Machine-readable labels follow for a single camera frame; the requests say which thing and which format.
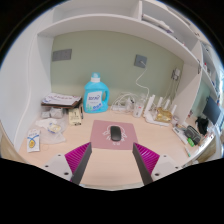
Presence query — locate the crumpled clear plastic bag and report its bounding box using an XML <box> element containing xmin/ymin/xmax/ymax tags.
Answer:
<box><xmin>34</xmin><ymin>116</ymin><xmax>68</xmax><ymax>145</ymax></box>

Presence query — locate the white and blue packet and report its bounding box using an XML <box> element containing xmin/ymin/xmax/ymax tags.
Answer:
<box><xmin>26</xmin><ymin>128</ymin><xmax>42</xmax><ymax>154</ymax></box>

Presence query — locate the white remote control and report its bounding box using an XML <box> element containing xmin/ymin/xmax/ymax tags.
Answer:
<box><xmin>172</xmin><ymin>126</ymin><xmax>188</xmax><ymax>145</ymax></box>

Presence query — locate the grey blank wall plate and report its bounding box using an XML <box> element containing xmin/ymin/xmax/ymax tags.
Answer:
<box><xmin>51</xmin><ymin>48</ymin><xmax>73</xmax><ymax>63</ymax></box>

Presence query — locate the white wall charger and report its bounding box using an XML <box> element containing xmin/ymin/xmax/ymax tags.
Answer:
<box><xmin>171</xmin><ymin>68</ymin><xmax>182</xmax><ymax>81</ymax></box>

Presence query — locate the gold foil bag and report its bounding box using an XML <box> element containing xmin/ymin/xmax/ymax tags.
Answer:
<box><xmin>154</xmin><ymin>107</ymin><xmax>173</xmax><ymax>124</ymax></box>

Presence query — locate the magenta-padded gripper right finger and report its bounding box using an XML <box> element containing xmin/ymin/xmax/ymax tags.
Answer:
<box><xmin>132</xmin><ymin>142</ymin><xmax>183</xmax><ymax>187</ymax></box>

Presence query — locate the small yellowish box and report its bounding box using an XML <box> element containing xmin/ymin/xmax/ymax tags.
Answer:
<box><xmin>68</xmin><ymin>108</ymin><xmax>83</xmax><ymax>127</ymax></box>

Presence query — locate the black computer mouse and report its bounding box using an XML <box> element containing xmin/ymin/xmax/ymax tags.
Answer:
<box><xmin>110</xmin><ymin>125</ymin><xmax>122</xmax><ymax>142</ymax></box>

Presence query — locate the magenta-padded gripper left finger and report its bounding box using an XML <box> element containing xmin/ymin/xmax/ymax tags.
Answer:
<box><xmin>43</xmin><ymin>141</ymin><xmax>93</xmax><ymax>186</ymax></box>

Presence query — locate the pink mouse pad with drawing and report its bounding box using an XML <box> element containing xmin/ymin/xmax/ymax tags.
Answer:
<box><xmin>89</xmin><ymin>119</ymin><xmax>139</xmax><ymax>151</ymax></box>

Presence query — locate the blue detergent bottle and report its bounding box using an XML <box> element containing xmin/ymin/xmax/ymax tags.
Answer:
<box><xmin>82</xmin><ymin>72</ymin><xmax>111</xmax><ymax>114</ymax></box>

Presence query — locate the dark grey zip pouch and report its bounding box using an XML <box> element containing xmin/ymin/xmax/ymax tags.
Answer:
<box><xmin>183</xmin><ymin>125</ymin><xmax>202</xmax><ymax>145</ymax></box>

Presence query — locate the white router with antennas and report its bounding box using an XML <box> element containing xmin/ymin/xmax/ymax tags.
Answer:
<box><xmin>143</xmin><ymin>94</ymin><xmax>178</xmax><ymax>128</ymax></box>

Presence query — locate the stack of books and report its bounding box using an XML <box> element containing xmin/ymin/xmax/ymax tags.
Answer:
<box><xmin>40</xmin><ymin>92</ymin><xmax>83</xmax><ymax>109</ymax></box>

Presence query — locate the thin white charger cable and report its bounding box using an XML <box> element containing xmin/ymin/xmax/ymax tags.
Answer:
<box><xmin>166</xmin><ymin>78</ymin><xmax>180</xmax><ymax>101</ymax></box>

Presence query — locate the grey wall socket plate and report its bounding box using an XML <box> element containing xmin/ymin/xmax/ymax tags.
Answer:
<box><xmin>133</xmin><ymin>54</ymin><xmax>148</xmax><ymax>69</ymax></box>

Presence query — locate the small round white jar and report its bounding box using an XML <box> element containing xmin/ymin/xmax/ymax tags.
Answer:
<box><xmin>171</xmin><ymin>115</ymin><xmax>180</xmax><ymax>127</ymax></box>

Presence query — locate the black bag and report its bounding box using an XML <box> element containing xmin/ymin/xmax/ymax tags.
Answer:
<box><xmin>194</xmin><ymin>115</ymin><xmax>210</xmax><ymax>136</ymax></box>

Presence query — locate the white cable from wall socket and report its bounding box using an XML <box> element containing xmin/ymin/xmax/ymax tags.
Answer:
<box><xmin>134</xmin><ymin>61</ymin><xmax>151</xmax><ymax>98</ymax></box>

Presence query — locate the dark computer monitor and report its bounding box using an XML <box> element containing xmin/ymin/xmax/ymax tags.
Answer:
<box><xmin>202</xmin><ymin>95</ymin><xmax>223</xmax><ymax>126</ymax></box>

